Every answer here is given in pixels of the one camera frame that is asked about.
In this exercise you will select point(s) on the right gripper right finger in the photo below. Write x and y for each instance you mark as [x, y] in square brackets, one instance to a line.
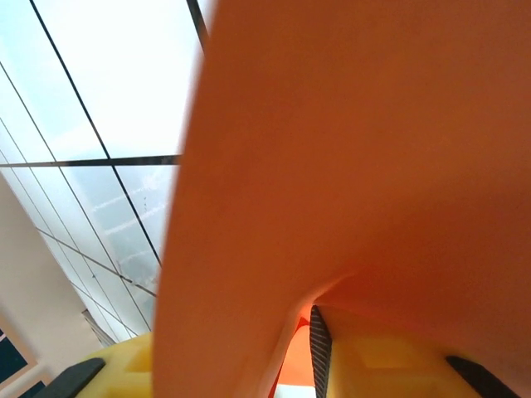
[394, 373]

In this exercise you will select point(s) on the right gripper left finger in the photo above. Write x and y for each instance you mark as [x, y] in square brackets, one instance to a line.
[124, 373]

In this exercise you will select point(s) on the orange paper sheet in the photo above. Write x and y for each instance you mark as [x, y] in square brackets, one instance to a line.
[332, 166]

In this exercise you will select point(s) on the aluminium side rail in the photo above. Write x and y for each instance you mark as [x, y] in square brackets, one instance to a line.
[97, 327]

